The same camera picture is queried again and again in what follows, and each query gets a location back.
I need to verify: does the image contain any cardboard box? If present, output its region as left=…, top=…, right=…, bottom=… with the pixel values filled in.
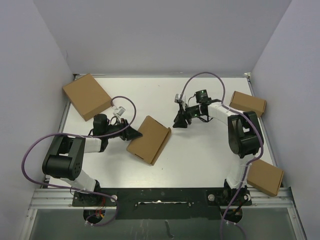
left=247, top=159, right=284, bottom=197
left=229, top=91, right=267, bottom=118
left=126, top=115, right=172, bottom=166
left=62, top=74, right=112, bottom=121

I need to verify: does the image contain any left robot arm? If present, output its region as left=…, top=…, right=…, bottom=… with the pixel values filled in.
left=42, top=113, right=143, bottom=206

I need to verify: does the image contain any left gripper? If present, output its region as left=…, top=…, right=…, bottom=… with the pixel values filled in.
left=104, top=117, right=142, bottom=141

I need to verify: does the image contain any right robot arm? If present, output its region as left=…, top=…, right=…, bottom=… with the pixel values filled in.
left=173, top=89, right=264, bottom=205

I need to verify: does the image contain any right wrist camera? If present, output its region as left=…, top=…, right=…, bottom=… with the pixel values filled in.
left=174, top=93, right=188, bottom=110

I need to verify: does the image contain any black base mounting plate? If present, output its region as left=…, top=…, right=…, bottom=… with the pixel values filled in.
left=72, top=187, right=252, bottom=222

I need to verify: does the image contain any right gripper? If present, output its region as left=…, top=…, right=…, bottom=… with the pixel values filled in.
left=172, top=103, right=203, bottom=128

